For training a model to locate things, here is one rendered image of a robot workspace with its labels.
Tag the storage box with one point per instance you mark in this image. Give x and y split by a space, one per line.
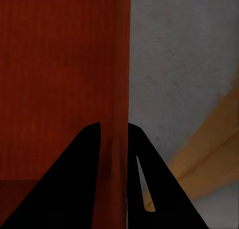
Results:
64 65

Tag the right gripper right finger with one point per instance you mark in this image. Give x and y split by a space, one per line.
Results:
173 208

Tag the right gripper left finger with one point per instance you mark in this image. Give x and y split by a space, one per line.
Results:
64 196

